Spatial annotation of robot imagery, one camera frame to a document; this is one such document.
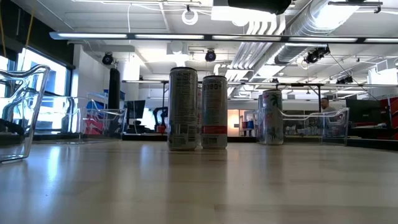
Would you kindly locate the clear plastic bin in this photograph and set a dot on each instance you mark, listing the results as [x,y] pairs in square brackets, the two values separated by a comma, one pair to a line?
[314,115]
[37,93]
[102,110]

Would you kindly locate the background black robot arm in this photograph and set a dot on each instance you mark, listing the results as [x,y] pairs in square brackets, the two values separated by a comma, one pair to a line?
[160,119]

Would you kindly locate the dark computer monitor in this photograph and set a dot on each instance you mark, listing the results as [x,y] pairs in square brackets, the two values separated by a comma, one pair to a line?
[136,109]

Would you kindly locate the black column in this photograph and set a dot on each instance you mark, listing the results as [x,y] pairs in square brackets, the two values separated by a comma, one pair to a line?
[114,90]

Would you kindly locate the shelf rack with coloured bins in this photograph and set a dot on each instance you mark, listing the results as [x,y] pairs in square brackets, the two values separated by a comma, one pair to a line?
[93,126]

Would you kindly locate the person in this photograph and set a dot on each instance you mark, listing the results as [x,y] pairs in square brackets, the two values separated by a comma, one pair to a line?
[326,104]

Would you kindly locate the black ceiling spotlight cluster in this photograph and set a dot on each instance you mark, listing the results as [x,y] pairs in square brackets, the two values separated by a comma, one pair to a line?
[344,80]
[315,55]

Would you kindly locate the overhead light bar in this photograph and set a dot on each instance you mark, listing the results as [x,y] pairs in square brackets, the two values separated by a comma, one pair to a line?
[93,35]

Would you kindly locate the large window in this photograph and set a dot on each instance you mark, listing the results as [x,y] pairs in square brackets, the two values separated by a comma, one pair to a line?
[57,81]

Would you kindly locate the black screen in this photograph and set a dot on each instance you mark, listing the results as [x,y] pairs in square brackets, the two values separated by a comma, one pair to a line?
[363,110]

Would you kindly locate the red cabinet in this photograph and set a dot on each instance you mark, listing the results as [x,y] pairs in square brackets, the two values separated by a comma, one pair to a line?
[393,115]

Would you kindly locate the black aluminium table frame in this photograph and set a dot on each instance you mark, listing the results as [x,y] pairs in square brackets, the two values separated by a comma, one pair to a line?
[149,137]

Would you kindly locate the black ceiling camera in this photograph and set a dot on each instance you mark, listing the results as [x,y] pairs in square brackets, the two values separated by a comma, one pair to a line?
[210,56]
[107,59]

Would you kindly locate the black background table frame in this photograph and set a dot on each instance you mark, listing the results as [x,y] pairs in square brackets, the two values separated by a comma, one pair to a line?
[298,84]

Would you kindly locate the silver ventilation duct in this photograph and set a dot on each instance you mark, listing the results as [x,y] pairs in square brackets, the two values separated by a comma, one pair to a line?
[311,21]

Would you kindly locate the black track light rail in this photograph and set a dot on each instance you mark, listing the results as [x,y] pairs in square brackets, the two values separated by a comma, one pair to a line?
[354,3]

